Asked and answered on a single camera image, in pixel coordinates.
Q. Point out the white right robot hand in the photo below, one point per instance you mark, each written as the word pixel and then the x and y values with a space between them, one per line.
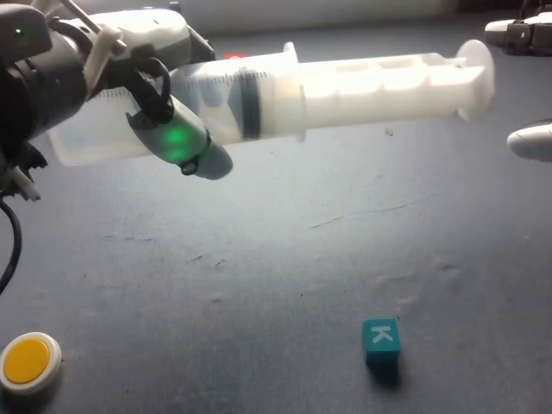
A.
pixel 532 140

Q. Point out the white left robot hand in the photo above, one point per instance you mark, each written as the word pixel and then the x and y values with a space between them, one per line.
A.
pixel 151 34

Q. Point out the large translucent plastic syringe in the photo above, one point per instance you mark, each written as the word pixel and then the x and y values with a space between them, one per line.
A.
pixel 366 95

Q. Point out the red cube with 6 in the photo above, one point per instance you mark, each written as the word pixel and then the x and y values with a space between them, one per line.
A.
pixel 235 56

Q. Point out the teal cube with K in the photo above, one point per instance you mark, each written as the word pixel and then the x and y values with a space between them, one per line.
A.
pixel 380 343

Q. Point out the grey table cloth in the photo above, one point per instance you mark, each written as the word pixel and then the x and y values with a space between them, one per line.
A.
pixel 259 280

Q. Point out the yellow button in white base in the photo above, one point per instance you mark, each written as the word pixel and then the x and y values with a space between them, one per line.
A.
pixel 26 361

